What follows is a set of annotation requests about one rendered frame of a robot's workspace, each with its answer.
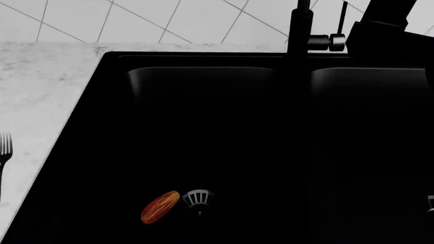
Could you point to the black double-basin sink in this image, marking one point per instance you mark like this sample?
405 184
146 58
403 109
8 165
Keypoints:
220 127

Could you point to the silver metal fork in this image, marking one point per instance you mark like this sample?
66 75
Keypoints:
5 150

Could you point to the grey slotted drain strainer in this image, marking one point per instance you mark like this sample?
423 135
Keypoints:
198 199

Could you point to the red-orange striped oval fruit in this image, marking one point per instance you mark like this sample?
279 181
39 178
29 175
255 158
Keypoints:
160 207

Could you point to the black kitchen faucet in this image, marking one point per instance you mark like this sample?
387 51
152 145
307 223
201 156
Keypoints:
300 30

